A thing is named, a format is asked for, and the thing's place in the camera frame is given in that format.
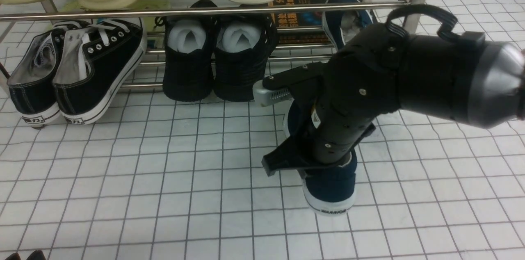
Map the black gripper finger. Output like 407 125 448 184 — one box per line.
253 62 329 107
261 123 376 176

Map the navy slip-on shoe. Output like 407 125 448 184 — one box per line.
283 100 358 215
321 9 376 50

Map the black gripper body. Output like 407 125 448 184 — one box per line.
313 23 402 164

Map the black canvas sneaker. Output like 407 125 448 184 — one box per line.
52 18 147 125
7 20 90 128

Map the black mesh shoe left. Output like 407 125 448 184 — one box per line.
155 15 218 102

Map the black mesh shoe right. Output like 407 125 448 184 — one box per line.
213 13 278 102

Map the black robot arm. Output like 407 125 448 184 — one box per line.
253 4 524 176

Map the black mesh shoe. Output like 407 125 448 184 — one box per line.
213 13 278 102
155 15 218 102

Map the black canvas sneaker right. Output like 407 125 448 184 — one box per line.
52 18 147 125

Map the black box orange print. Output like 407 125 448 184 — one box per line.
268 0 377 45

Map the black object bottom left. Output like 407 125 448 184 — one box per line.
5 249 46 260

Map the silver metal shoe rack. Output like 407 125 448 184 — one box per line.
0 0 426 93

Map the black canvas sneaker left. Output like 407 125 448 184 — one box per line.
7 20 90 128

